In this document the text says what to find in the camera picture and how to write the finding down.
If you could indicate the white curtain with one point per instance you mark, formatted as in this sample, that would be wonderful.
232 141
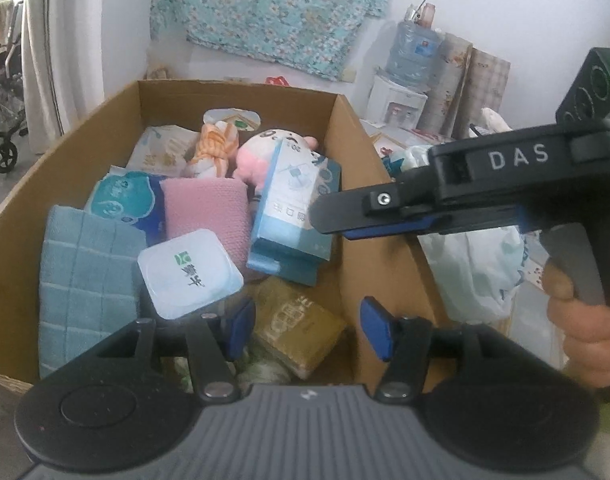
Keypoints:
60 50

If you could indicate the light blue towel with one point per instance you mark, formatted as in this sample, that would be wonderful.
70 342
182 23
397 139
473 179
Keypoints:
85 285

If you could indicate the orange striped cloth toy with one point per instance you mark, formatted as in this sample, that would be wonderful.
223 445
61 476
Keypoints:
212 147

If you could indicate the small bottle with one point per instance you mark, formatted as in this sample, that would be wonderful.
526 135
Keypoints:
427 15

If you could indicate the blue white carton box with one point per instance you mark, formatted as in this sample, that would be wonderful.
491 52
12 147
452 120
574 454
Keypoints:
285 230

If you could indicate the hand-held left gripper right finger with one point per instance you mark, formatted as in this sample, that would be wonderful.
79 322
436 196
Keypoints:
377 332

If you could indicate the white plastic bag teal print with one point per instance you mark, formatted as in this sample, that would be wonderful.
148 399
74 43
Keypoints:
470 265

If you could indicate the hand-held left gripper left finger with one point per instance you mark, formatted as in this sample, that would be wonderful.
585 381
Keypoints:
242 330

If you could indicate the wall outlet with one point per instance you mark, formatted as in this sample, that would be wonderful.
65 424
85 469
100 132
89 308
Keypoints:
348 75

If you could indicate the floral wallpaper roll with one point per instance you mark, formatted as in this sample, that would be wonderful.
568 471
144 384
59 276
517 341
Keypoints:
442 85

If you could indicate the brown cardboard box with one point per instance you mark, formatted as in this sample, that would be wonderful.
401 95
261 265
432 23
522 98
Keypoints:
365 270

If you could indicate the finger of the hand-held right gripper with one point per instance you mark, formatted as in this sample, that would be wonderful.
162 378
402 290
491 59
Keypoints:
365 210

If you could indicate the pink plush toy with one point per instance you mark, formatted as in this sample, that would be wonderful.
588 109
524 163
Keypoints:
257 155

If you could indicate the white yogurt cup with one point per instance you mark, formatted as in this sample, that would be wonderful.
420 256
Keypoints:
190 280
235 117

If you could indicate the white teal tissue pack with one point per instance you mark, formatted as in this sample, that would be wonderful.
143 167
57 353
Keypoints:
160 150

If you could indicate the teal floral wall cloth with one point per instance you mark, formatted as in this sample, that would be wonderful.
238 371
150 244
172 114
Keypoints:
270 5

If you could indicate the plaid wallpaper roll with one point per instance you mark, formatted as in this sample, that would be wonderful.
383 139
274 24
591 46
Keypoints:
485 95

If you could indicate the blue tissue pack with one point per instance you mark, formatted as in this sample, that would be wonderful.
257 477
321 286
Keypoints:
120 197

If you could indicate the wheelchair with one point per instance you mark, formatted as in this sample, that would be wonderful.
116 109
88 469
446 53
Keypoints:
5 110

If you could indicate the pink towel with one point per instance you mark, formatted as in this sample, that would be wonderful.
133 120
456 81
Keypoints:
205 210

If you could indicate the person's right hand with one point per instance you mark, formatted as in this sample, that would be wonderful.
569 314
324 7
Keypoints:
590 340

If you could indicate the gold carton box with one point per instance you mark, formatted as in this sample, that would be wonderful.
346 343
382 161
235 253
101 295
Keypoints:
300 325

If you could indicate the white water dispenser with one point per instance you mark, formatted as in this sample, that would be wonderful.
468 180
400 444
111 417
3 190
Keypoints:
395 102

